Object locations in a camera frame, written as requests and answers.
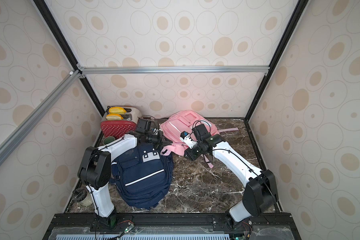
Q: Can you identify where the small green circuit board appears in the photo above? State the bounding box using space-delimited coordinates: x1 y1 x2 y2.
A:
123 222 135 234

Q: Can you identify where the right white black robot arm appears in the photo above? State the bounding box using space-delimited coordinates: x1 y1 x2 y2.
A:
180 132 279 230

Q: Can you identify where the yellow toast slice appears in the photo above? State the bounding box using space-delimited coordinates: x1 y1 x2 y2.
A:
106 114 124 121
108 107 127 115

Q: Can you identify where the yellow toast slice front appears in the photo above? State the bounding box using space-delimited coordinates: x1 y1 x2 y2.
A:
106 114 124 121

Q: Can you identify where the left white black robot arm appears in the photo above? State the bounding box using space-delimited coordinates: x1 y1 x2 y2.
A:
78 131 174 229

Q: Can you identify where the black corner post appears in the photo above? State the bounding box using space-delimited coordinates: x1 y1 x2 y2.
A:
245 0 309 123
32 0 106 117

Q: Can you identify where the red dotted toaster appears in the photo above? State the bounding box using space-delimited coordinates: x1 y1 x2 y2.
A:
101 106 142 139

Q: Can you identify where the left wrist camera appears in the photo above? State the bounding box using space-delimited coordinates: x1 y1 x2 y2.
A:
136 118 152 134

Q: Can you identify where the horizontal aluminium frame bar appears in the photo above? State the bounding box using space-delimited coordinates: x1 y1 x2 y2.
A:
77 64 270 75

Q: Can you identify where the black left corner post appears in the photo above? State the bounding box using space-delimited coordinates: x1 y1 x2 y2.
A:
32 0 106 117

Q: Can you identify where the navy blue backpack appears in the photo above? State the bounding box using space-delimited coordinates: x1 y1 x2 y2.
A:
110 144 174 210

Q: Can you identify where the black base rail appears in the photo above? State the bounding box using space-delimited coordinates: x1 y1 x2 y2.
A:
43 213 301 240

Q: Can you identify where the left diagonal aluminium bar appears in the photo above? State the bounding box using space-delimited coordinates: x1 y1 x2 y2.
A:
0 70 80 166

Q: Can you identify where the yellow toast slice rear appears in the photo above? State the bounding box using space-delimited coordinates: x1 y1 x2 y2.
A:
108 107 127 115

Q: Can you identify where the green mug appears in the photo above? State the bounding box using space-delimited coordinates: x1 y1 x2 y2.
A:
103 136 116 146

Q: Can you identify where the black right corner post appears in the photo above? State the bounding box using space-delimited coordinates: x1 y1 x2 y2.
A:
245 0 309 123

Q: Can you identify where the pink backpack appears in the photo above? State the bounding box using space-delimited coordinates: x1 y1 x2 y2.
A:
159 109 240 169

